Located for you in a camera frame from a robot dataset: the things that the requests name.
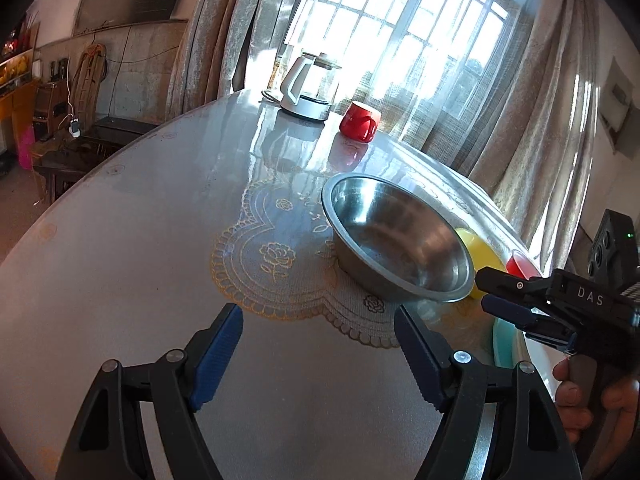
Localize pink plastic object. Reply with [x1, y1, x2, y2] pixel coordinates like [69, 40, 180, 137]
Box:
[17, 122, 36, 171]

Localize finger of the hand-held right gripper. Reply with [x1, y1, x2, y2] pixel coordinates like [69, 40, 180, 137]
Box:
[474, 267, 558, 308]
[481, 294, 578, 353]

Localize yellow wooden cabinet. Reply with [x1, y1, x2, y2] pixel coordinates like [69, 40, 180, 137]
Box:
[0, 77, 38, 153]

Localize stainless steel bowl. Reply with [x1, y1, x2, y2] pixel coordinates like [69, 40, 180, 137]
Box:
[320, 172, 475, 303]

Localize yellow plastic bowl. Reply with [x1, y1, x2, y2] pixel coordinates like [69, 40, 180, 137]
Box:
[454, 228, 508, 301]

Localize beige patterned curtain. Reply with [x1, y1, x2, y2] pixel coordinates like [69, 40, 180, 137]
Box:
[450, 0, 601, 271]
[165, 0, 321, 128]

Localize sheer white curtain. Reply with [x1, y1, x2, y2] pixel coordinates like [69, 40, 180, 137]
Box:
[235, 0, 551, 161]

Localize teal plastic plate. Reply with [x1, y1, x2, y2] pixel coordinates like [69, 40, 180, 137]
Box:
[490, 317, 531, 376]

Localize red mug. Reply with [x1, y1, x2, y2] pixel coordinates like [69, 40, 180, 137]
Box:
[339, 101, 383, 142]

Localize glass electric kettle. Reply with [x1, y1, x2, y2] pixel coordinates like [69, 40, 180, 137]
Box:
[260, 51, 343, 123]

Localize red plastic bowl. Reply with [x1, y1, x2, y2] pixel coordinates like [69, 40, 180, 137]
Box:
[505, 251, 543, 281]

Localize wall box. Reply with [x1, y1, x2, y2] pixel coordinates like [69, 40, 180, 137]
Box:
[597, 67, 632, 153]

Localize dark low table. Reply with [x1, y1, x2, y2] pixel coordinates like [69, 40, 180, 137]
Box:
[32, 116, 161, 201]

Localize large barred window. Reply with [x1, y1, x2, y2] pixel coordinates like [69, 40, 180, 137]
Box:
[285, 0, 531, 126]

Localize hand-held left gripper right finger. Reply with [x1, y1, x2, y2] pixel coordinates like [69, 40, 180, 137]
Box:
[393, 305, 583, 480]

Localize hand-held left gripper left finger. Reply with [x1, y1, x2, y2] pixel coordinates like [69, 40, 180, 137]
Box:
[55, 303, 244, 480]

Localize person's right hand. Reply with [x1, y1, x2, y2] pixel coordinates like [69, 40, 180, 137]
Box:
[552, 359, 640, 443]

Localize wooden folding chair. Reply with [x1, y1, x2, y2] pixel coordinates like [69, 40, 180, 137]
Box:
[70, 44, 108, 133]

